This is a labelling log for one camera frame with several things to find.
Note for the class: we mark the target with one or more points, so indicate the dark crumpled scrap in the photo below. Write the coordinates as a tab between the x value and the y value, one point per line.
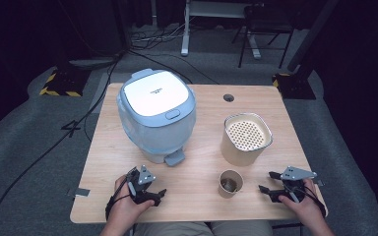
229	185

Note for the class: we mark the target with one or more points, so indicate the person's leg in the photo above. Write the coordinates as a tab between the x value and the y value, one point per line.
242	228
174	229

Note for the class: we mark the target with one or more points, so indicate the person's left leg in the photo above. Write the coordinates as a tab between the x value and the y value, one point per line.
174	229

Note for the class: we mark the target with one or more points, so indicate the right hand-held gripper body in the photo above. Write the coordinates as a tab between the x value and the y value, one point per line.
295	173

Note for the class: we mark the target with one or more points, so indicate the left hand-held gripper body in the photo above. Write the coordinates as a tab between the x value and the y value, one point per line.
146	177

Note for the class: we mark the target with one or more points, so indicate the person's right hand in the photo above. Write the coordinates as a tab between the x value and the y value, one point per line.
308	209

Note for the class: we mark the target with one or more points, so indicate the perforated cream strainer insert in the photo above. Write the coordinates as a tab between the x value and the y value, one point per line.
246	133

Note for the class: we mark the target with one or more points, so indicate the blue white pedal trash can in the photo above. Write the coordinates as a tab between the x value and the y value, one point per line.
157	95

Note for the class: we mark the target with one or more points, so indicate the brown paper cup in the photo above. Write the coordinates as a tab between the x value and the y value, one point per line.
224	193

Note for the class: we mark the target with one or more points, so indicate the black metal chair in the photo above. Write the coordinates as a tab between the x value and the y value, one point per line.
265	23

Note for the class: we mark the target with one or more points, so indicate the white desk frame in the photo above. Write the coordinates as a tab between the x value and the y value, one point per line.
185	32

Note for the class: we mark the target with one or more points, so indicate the yellow black striped base plate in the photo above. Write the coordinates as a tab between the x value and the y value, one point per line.
295	87
65	83

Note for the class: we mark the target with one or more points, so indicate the black slanted stand post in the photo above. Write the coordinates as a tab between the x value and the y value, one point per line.
311	36

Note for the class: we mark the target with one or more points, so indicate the person's left hand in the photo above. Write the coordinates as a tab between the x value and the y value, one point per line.
124	209

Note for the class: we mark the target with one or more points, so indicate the person's right leg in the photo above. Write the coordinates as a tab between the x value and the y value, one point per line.
242	228

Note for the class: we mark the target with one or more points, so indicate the grey tape strip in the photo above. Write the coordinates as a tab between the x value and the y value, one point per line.
82	192

